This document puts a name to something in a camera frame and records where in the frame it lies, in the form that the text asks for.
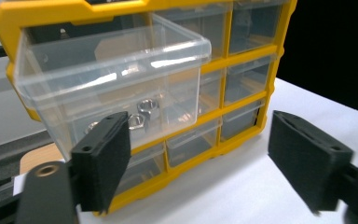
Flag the clear plastic drawer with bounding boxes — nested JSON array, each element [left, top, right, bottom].
[[13, 12, 213, 162]]

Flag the yellow and black organizer cabinet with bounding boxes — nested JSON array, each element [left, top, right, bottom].
[[0, 0, 298, 217]]

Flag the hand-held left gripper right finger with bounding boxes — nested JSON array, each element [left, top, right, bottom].
[[267, 109, 354, 215]]

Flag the rows of clear drawers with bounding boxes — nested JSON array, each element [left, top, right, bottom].
[[115, 0, 282, 195]]

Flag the silver hex nut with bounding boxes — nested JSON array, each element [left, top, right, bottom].
[[136, 98, 161, 120], [128, 113, 147, 135]]

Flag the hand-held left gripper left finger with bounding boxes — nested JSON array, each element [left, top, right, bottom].
[[70, 111, 132, 215]]

